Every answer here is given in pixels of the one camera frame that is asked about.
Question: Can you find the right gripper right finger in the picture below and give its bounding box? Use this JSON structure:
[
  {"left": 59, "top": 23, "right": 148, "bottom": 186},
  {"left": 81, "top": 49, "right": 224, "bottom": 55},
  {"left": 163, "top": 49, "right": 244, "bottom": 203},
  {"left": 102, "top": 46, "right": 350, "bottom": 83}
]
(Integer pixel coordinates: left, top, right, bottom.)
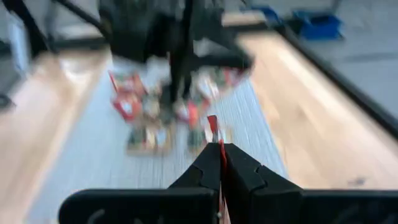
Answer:
[{"left": 222, "top": 142, "right": 398, "bottom": 224}]

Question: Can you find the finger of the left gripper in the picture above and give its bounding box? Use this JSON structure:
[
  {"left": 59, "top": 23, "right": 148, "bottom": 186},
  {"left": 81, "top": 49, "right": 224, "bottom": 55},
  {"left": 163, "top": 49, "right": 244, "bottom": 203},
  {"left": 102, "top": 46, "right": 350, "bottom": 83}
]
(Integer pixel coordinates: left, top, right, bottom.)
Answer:
[
  {"left": 189, "top": 52, "right": 253, "bottom": 71},
  {"left": 170, "top": 55, "right": 192, "bottom": 105}
]

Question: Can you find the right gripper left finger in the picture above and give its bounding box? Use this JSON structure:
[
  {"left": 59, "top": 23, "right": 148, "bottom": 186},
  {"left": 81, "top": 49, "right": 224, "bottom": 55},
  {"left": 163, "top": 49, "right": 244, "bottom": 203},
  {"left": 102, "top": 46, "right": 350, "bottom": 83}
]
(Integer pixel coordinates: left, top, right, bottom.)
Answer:
[{"left": 58, "top": 142, "right": 223, "bottom": 224}]

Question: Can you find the red tea packet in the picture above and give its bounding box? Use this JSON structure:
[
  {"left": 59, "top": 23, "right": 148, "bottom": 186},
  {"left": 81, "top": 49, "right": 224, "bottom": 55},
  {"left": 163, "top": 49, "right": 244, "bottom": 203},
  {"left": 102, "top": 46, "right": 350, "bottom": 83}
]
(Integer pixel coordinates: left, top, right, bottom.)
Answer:
[
  {"left": 206, "top": 114, "right": 233, "bottom": 224},
  {"left": 110, "top": 88, "right": 146, "bottom": 123}
]

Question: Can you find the grey woven placemat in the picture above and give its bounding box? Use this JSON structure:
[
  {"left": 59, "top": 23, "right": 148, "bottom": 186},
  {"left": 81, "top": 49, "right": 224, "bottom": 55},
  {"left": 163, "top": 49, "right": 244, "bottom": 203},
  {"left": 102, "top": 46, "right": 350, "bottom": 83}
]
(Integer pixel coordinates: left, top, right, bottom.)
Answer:
[{"left": 26, "top": 57, "right": 289, "bottom": 224}]

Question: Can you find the tan tea packet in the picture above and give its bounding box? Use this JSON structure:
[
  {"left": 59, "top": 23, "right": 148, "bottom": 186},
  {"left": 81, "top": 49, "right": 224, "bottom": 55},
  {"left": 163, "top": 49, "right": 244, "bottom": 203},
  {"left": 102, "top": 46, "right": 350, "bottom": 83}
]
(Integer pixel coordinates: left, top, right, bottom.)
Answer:
[{"left": 126, "top": 123, "right": 175, "bottom": 156}]

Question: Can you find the blue plastic bin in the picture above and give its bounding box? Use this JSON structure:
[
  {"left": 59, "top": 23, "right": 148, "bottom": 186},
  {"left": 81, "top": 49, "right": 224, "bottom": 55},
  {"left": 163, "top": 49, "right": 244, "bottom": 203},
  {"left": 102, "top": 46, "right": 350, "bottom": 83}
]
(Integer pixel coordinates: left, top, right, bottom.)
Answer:
[{"left": 292, "top": 11, "right": 343, "bottom": 40}]

